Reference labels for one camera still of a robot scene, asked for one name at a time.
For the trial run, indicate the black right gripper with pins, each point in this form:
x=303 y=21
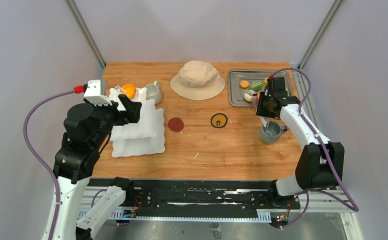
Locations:
x=261 y=112

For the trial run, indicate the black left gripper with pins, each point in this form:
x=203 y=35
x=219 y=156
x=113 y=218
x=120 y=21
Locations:
x=132 y=113

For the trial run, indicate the metal food tongs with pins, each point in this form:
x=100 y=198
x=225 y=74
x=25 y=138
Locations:
x=255 y=103

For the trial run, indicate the white chocolate donut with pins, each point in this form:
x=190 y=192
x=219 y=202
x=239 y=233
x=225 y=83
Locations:
x=249 y=95

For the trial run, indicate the orange macaron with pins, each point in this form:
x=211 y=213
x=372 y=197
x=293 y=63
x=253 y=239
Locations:
x=129 y=90

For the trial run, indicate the white tiered dessert stand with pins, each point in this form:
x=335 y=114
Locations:
x=146 y=137

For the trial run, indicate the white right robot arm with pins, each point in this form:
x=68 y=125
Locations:
x=321 y=161

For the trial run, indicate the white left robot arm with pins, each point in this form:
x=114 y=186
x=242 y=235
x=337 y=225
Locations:
x=73 y=168

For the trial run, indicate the green macaron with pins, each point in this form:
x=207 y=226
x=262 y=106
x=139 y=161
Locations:
x=256 y=86

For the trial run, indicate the white ceramic mug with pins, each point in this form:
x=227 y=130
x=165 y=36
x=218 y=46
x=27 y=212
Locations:
x=153 y=92

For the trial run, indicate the small orange round biscuit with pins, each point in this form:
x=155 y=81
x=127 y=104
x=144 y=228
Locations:
x=244 y=84

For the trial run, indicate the grey ceramic mug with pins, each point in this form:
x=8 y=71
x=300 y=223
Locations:
x=271 y=133

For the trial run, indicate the metal serving tray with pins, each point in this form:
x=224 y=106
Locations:
x=235 y=76

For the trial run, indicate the dark red round coaster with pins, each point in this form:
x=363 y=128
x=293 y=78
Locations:
x=176 y=124

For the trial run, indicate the yellow black round coaster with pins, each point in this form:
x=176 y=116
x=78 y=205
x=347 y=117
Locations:
x=219 y=120

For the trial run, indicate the beige bucket hat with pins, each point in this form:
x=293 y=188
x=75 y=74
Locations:
x=197 y=80

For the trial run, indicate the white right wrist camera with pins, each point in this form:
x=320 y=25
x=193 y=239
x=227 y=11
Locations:
x=276 y=85

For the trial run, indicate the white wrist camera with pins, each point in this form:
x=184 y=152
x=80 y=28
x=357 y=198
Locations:
x=94 y=92
x=276 y=85

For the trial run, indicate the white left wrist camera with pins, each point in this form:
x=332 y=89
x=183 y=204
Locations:
x=94 y=92

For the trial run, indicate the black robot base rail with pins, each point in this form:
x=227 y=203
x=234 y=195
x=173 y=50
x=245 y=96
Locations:
x=222 y=201

